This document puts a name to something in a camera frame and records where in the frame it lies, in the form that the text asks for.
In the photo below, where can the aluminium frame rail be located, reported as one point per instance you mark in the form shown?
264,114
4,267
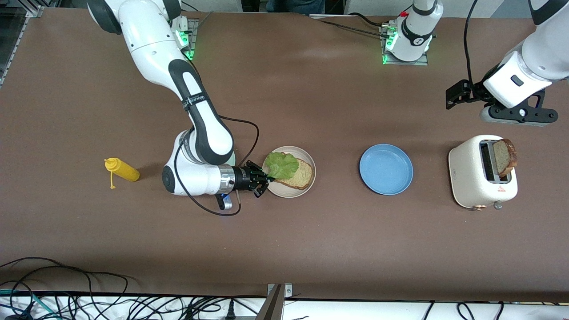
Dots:
20,38

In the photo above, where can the beige plate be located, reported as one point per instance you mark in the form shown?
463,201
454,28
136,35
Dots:
284,192

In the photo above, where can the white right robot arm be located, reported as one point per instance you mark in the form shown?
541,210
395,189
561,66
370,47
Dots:
151,44

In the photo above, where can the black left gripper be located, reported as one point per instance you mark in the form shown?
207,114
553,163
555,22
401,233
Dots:
476,92

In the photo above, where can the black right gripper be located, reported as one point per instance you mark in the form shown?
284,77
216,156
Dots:
243,177

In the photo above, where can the white toaster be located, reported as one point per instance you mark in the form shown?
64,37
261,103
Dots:
464,173

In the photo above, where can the black power plug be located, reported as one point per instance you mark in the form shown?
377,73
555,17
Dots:
230,313

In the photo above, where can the mint green plate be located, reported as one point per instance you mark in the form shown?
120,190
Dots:
234,161

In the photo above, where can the green lettuce leaf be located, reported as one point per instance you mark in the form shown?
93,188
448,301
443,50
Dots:
282,165

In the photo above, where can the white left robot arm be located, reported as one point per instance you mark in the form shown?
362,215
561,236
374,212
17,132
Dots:
546,58

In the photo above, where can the aluminium frame bracket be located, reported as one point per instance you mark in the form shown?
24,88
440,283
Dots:
272,309

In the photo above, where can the blue plate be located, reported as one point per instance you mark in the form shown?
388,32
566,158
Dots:
386,169

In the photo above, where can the yellow squeeze bottle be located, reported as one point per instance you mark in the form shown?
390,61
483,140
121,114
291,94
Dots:
126,171

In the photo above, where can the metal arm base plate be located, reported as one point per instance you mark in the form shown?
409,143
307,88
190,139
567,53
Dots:
421,61
194,31

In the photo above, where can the brown bread slice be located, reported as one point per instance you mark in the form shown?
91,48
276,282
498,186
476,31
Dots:
504,158
302,178

